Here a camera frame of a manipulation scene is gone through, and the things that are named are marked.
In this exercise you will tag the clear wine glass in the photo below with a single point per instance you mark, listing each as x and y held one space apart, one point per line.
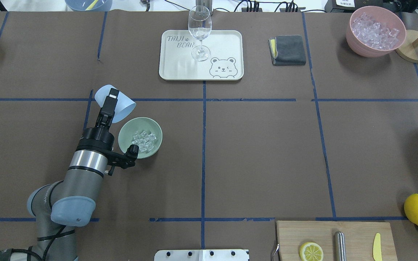
200 26

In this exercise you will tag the blue bowl with fork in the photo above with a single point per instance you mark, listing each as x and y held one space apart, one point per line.
89 5

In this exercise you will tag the steel muddler black cap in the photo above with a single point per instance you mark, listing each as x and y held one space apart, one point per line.
340 251

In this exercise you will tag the green bowl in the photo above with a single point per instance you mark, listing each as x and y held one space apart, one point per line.
137 125

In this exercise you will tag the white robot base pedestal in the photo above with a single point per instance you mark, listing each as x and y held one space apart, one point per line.
202 255

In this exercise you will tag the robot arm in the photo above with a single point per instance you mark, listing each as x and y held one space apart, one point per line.
63 206

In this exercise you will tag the cream bear tray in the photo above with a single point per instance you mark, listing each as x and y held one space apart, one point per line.
225 61

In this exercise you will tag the yellow plastic knife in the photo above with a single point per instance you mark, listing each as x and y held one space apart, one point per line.
377 252

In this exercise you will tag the pink bowl of ice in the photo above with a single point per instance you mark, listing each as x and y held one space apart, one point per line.
375 31

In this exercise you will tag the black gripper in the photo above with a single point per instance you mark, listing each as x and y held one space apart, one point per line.
97 139

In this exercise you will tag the light blue plastic cup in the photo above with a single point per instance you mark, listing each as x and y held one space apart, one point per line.
124 106

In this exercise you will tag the wooden cutting board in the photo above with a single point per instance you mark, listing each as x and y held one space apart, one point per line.
359 237

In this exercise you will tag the lemon half slice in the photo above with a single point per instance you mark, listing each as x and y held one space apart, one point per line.
311 251

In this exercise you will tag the ice cubes in bowl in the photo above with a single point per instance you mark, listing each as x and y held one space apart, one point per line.
144 140

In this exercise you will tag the grey folded cloth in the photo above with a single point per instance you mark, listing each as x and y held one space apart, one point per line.
287 50

